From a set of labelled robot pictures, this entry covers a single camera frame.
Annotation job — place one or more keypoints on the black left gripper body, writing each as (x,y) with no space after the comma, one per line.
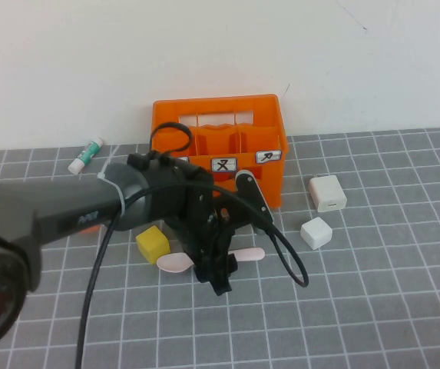
(200,227)

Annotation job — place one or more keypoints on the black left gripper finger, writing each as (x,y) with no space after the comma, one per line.
(203,267)
(223,273)

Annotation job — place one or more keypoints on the pink plastic spoon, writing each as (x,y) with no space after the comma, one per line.
(173,263)

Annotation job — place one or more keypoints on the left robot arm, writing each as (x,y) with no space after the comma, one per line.
(70,203)

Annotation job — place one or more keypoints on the orange plastic cutlery holder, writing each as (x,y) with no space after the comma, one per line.
(219,104)

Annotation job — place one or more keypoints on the yellow cube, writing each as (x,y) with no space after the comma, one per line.
(152,244)

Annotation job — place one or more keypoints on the white zip tie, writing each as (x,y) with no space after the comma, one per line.
(118,192)

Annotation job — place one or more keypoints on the white cube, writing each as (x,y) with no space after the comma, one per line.
(316,232)

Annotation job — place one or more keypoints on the orange cube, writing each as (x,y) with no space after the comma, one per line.
(89,230)

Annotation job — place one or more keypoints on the white USB charger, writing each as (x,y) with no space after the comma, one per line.
(327,192)

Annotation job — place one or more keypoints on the white green glue stick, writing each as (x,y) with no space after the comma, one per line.
(85,155)

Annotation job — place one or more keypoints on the grey white-grid tablecloth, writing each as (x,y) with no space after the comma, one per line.
(358,307)

